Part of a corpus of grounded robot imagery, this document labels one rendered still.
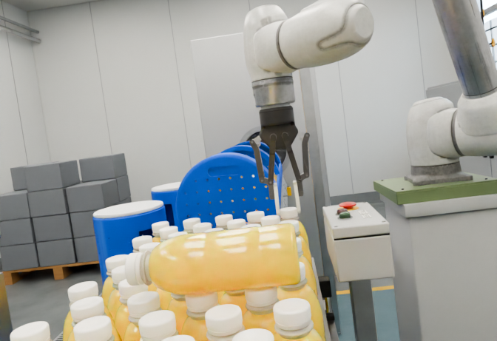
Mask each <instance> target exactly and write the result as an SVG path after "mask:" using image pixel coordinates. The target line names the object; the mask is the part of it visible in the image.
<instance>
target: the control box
mask: <svg viewBox="0 0 497 341"><path fill-rule="evenodd" d="M341 208H343V207H339V205H337V206H324V207H323V208H322V210H323V215H324V223H325V235H326V241H327V248H328V253H329V255H330V258H331V262H332V264H333V267H334V271H335V273H336V276H337V279H338V281H339V282H340V283H343V282H351V281H359V280H374V279H382V278H390V277H395V273H394V266H393V253H392V246H391V236H390V225H389V222H387V221H386V219H384V218H383V216H381V214H380V213H378V212H377V211H376V210H375V209H374V208H373V207H372V206H371V205H370V204H369V203H368V202H363V203H357V204H356V205H355V206H353V208H352V209H348V212H349V213H350V214H351V217H348V218H339V215H338V214H337V210H338V209H341ZM366 214H368V215H369V216H370V217H368V216H367V215H366ZM366 216H367V217H366Z"/></svg>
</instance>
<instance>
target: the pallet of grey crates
mask: <svg viewBox="0 0 497 341"><path fill-rule="evenodd" d="M79 165H80V170H81V179H82V180H80V178H79V172H78V163H77V160H72V161H61V162H59V161H55V162H49V163H38V164H32V165H26V166H18V167H13V168H10V172H11V177H12V182H13V190H14V192H8V193H5V194H3V195H0V229H1V230H0V231H1V239H0V246H1V247H0V255H1V264H2V268H3V272H2V273H3V274H4V282H5V285H6V286H7V285H13V284H14V283H17V282H18V281H19V280H21V279H23V278H24V277H26V276H27V275H29V274H31V273H33V272H34V271H36V270H42V269H53V274H54V278H55V280H61V279H64V278H66V277H67V276H69V275H70V274H72V273H73V272H74V271H75V270H77V269H78V268H80V267H81V266H82V265H88V264H95V263H99V259H98V250H97V245H96V239H95V230H94V225H93V220H92V219H93V214H94V213H95V212H96V211H98V210H101V209H105V208H107V207H110V206H117V205H121V204H125V203H131V202H132V201H131V197H130V196H131V192H130V188H129V178H128V174H127V169H126V160H125V154H124V153H118V154H112V155H101V156H95V157H90V158H82V159H79ZM68 266H69V268H68ZM19 272H21V273H20V274H18V273H19Z"/></svg>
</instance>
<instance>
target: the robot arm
mask: <svg viewBox="0 0 497 341"><path fill-rule="evenodd" d="M364 1H365V0H319V1H316V2H315V3H313V4H311V5H309V6H307V7H306V8H304V9H302V10H301V12H300V13H298V14H296V15H295V16H294V17H292V18H290V19H288V18H287V16H286V14H285V13H284V12H283V11H282V10H281V8H280V7H278V6H277V5H274V4H267V5H263V6H259V7H256V8H254V9H253V10H251V11H250V12H248V13H247V15H246V19H245V22H244V29H243V46H244V54H245V60H246V66H247V70H248V73H249V75H250V77H251V82H252V89H253V94H254V98H255V104H256V105H255V106H256V107H261V110H260V111H259V115H260V126H261V130H260V136H258V137H256V138H255V139H252V140H250V141H249V143H250V145H251V147H252V149H253V150H254V156H255V160H256V164H257V172H258V176H259V181H260V182H261V183H264V184H267V185H268V190H269V197H270V199H271V200H273V199H275V205H276V212H277V216H280V204H279V197H278V189H277V183H274V162H275V150H276V149H280V148H281V149H286V150H287V153H288V156H289V159H290V162H291V165H292V169H293V171H294V175H295V178H296V180H294V181H293V183H294V193H295V198H296V204H297V213H298V214H301V210H300V199H299V196H303V194H304V193H303V187H302V181H303V180H304V179H306V178H309V162H308V140H309V137H310V134H309V133H307V132H301V131H298V128H297V127H296V125H295V121H294V110H293V107H292V106H291V105H290V104H291V103H294V102H295V94H294V80H293V75H292V73H293V72H295V71H296V70H299V69H302V68H312V67H319V66H323V65H326V64H332V63H334V62H337V61H341V60H343V59H346V58H349V57H351V56H352V55H354V54H356V53H358V52H359V51H360V50H361V49H363V48H364V47H365V46H366V45H367V44H368V42H369V41H370V40H371V38H372V35H373V29H374V20H373V15H372V13H371V11H370V10H369V8H368V7H367V6H366V5H365V4H364ZM432 2H433V6H434V9H435V11H436V15H437V18H438V20H439V24H440V27H441V29H442V33H443V36H444V39H445V42H446V45H447V48H448V51H449V54H450V57H451V59H452V62H453V66H454V68H455V71H456V74H457V77H458V80H459V83H460V86H461V90H462V92H463V93H462V95H461V97H460V99H459V101H458V103H457V105H458V108H454V106H453V103H452V102H451V101H449V100H448V99H446V98H443V97H435V98H428V99H425V100H421V101H417V102H415V103H414V104H413V106H412V107H411V108H410V111H409V113H408V118H407V123H406V138H407V146H408V155H409V158H410V172H411V175H406V176H404V179H405V180H407V181H409V182H411V183H412V184H413V186H423V185H428V184H435V183H449V182H456V181H464V180H473V176H472V175H469V174H466V173H464V172H463V171H462V168H461V164H460V161H459V158H460V157H463V156H493V155H497V69H496V65H495V62H494V59H493V54H492V52H491V49H490V45H489V42H488V39H487V35H486V32H485V29H484V25H483V22H482V20H481V15H480V11H479V6H478V4H477V1H476V0H432ZM297 135H298V136H299V140H300V141H302V164H303V173H302V174H300V171H299V169H298V166H297V162H296V159H295V157H294V153H293V150H292V148H291V145H292V144H293V142H294V139H295V138H296V136H297ZM261 140H263V141H264V143H265V144H266V145H267V146H268V147H269V148H270V152H269V165H268V178H265V174H264V170H263V162H262V158H261V154H260V148H259V146H260V144H261V143H260V141H261Z"/></svg>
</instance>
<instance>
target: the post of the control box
mask: <svg viewBox="0 0 497 341"><path fill-rule="evenodd" d="M349 289H350V296H351V307H352V314H353V321H354V333H355V340H356V341H378V338H377V331H376V318H375V311H374V305H373V292H372V285H371V280H359V281H351V282H349Z"/></svg>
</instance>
